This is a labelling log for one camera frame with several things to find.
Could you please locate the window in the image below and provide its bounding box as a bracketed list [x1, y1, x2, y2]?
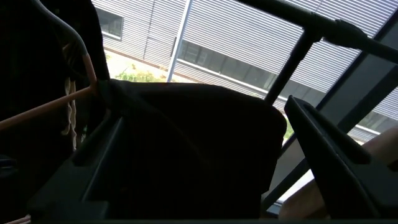
[90, 0, 398, 218]

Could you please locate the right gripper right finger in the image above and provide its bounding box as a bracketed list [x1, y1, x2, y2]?
[284, 94, 398, 219]

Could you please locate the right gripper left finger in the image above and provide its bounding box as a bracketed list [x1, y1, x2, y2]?
[26, 115, 126, 220]

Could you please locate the pink clothes hanger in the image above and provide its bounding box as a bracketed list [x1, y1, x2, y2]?
[0, 0, 100, 132]

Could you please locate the black garment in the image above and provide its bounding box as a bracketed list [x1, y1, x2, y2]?
[96, 78, 288, 219]

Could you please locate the black clothes rack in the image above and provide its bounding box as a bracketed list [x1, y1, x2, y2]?
[236, 0, 398, 105]

